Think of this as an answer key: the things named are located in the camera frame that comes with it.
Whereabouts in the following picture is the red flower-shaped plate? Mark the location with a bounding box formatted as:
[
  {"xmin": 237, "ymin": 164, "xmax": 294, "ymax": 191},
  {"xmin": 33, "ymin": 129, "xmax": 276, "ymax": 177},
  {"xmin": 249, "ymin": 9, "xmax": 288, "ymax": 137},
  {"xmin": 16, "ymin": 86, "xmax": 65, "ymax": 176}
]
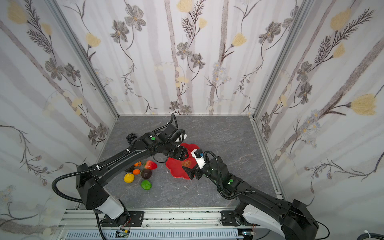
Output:
[{"xmin": 166, "ymin": 143, "xmax": 200, "ymax": 180}]

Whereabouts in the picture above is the yellow lemon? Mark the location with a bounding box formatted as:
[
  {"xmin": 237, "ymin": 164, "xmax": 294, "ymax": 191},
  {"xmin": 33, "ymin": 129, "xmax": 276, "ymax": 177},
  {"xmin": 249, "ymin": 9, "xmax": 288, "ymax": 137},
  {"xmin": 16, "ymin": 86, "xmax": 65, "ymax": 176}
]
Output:
[{"xmin": 124, "ymin": 173, "xmax": 135, "ymax": 184}]

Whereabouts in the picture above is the red apple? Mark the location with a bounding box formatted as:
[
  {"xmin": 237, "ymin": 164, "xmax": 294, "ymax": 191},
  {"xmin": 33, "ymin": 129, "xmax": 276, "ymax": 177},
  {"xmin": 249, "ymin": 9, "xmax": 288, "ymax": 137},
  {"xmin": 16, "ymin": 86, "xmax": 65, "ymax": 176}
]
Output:
[{"xmin": 182, "ymin": 159, "xmax": 194, "ymax": 168}]

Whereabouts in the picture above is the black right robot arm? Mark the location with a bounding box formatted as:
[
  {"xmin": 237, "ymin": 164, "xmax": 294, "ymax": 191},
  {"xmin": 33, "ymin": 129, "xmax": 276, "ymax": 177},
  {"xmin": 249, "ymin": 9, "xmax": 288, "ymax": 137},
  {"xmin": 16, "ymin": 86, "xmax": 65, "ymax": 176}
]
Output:
[{"xmin": 183, "ymin": 150, "xmax": 322, "ymax": 240}]

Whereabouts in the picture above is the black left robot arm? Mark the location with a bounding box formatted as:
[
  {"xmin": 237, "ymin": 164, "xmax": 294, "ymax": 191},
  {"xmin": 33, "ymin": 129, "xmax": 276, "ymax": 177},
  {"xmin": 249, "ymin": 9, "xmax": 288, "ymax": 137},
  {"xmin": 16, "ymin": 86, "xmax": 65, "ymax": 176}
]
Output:
[{"xmin": 52, "ymin": 124, "xmax": 188, "ymax": 220}]

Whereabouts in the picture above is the red strawberry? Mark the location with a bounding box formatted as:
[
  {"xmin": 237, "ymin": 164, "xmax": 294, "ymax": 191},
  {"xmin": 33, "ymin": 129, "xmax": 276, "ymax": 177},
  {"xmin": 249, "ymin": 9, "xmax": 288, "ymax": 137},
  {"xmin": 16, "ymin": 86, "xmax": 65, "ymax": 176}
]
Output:
[{"xmin": 145, "ymin": 161, "xmax": 158, "ymax": 170}]

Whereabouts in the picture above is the black grape bunch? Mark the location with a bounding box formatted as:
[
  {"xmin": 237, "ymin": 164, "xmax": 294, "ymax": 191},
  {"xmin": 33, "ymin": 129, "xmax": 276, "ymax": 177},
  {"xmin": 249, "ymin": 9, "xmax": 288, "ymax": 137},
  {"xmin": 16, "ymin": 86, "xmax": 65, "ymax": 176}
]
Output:
[{"xmin": 126, "ymin": 133, "xmax": 137, "ymax": 144}]

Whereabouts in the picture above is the dark brown avocado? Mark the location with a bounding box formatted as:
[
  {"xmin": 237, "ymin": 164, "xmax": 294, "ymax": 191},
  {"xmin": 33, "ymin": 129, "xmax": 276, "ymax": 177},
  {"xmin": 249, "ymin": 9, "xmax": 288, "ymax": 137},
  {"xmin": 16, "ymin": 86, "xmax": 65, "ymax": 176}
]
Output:
[{"xmin": 141, "ymin": 169, "xmax": 152, "ymax": 180}]

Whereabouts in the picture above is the green lime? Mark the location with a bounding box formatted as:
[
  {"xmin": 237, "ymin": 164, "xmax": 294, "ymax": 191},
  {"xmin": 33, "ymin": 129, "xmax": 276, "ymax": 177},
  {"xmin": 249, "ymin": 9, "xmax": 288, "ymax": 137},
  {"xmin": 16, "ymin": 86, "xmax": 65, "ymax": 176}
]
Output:
[{"xmin": 141, "ymin": 180, "xmax": 152, "ymax": 191}]

